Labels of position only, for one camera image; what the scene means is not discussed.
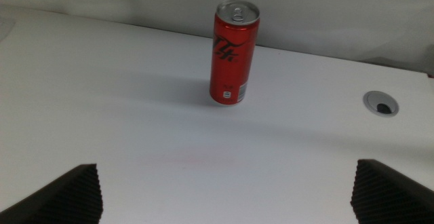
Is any white backdrop curtain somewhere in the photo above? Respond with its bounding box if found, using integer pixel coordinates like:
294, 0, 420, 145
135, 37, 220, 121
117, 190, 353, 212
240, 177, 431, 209
0, 0, 434, 75

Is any red soda can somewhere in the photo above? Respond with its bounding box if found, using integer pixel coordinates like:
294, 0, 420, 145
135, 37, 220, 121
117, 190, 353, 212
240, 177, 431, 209
209, 0, 261, 107

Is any round grey cable grommet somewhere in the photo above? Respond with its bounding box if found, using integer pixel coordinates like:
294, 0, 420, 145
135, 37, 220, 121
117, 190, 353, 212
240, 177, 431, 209
362, 90, 400, 117

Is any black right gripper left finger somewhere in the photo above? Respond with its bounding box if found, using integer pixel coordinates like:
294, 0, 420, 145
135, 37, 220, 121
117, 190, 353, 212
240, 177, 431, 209
0, 164, 104, 224

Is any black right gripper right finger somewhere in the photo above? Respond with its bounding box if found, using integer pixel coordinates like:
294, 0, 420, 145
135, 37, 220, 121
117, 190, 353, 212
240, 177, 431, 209
350, 159, 434, 224

